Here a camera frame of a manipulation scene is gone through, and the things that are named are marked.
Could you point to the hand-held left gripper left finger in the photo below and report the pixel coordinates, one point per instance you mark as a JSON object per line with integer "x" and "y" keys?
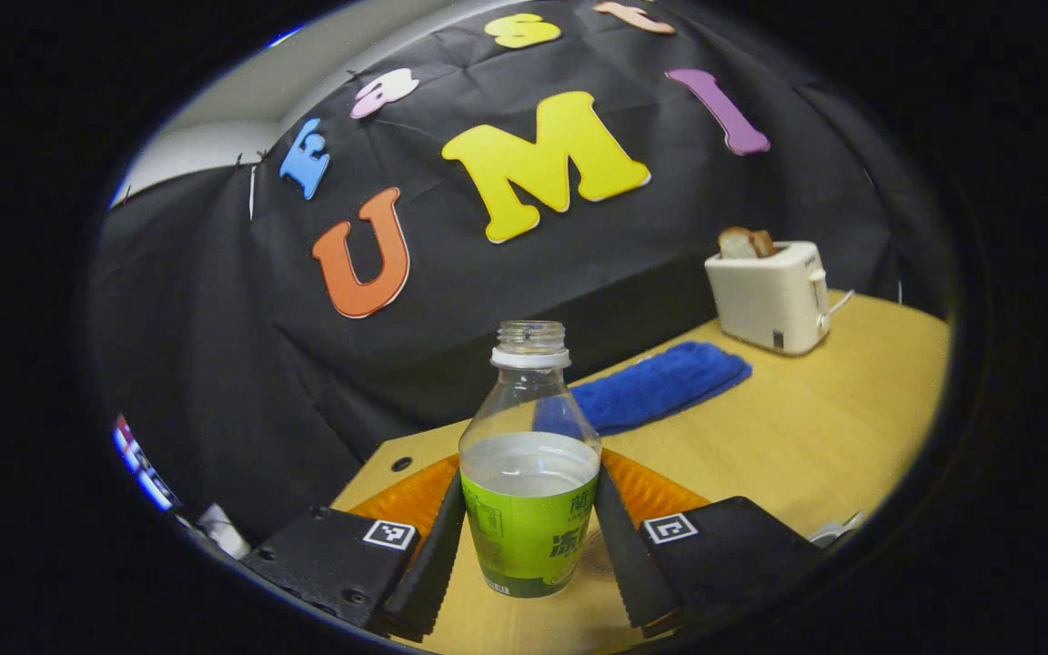
{"x": 428, "y": 573}

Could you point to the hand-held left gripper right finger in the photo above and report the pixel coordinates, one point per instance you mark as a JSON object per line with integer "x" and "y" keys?
{"x": 638, "y": 573}

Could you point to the green label water bottle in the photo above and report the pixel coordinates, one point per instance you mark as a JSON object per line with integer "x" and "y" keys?
{"x": 529, "y": 537}

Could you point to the white teacup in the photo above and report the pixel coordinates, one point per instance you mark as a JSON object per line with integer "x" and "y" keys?
{"x": 838, "y": 530}

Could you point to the blue towel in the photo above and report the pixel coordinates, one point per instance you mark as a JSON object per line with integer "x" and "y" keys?
{"x": 660, "y": 382}

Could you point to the white object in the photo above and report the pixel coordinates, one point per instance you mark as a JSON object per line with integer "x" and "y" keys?
{"x": 226, "y": 532}

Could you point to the black backdrop cloth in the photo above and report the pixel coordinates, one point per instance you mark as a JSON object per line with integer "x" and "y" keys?
{"x": 215, "y": 364}

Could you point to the computer monitor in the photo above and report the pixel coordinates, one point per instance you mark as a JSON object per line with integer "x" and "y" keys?
{"x": 146, "y": 468}

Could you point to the white toaster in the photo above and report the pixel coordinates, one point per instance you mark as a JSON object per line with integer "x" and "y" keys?
{"x": 765, "y": 300}

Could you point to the toast slice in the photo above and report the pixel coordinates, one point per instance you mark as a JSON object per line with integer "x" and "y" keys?
{"x": 765, "y": 243}
{"x": 736, "y": 244}

